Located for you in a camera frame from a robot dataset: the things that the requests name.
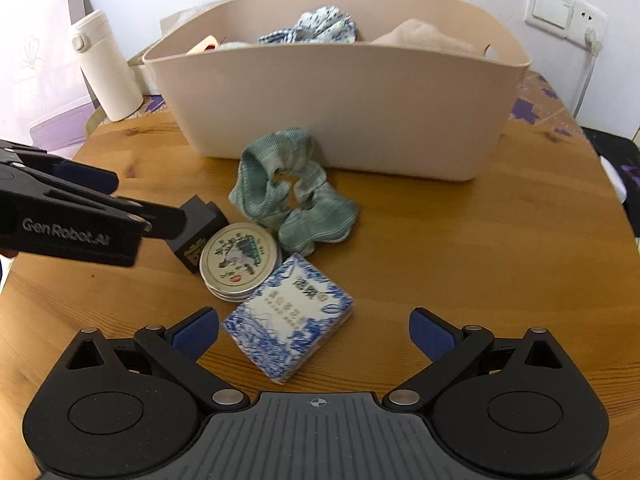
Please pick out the blue white patterned box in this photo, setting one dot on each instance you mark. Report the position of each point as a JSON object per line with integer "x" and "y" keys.
{"x": 285, "y": 320}

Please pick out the blue floral gingham cloth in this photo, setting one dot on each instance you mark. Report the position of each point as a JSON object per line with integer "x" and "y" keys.
{"x": 320, "y": 25}

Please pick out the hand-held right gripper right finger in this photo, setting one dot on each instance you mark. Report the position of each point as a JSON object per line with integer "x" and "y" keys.
{"x": 425, "y": 334}

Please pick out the small black box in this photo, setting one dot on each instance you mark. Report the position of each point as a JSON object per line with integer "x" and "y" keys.
{"x": 200, "y": 220}

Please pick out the pink fluffy cloth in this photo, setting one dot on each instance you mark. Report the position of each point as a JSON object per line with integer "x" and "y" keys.
{"x": 420, "y": 35}

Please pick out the white power plug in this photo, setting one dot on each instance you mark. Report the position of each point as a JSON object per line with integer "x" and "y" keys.
{"x": 594, "y": 40}

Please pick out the wooden desktop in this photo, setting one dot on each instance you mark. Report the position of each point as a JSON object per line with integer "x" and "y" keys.
{"x": 450, "y": 260}

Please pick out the white thermos bottle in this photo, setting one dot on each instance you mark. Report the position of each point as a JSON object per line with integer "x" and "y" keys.
{"x": 105, "y": 75}

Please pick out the green knitted sock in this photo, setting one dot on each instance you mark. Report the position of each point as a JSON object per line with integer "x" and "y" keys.
{"x": 310, "y": 225}

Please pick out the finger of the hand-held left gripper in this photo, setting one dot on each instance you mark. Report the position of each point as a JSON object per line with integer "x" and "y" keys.
{"x": 95, "y": 178}
{"x": 165, "y": 220}

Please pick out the beige plastic basket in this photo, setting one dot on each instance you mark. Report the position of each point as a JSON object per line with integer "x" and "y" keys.
{"x": 350, "y": 110}

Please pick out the round metal tin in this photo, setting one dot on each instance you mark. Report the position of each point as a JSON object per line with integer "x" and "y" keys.
{"x": 240, "y": 256}

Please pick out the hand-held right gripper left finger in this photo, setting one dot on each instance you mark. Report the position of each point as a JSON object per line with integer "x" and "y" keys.
{"x": 197, "y": 334}

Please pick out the white wall switch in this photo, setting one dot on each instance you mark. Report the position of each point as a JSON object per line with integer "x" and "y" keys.
{"x": 549, "y": 7}

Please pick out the black chair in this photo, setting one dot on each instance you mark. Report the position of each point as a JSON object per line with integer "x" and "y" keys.
{"x": 615, "y": 145}

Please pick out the white wall socket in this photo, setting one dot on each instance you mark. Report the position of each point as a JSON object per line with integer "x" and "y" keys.
{"x": 592, "y": 15}

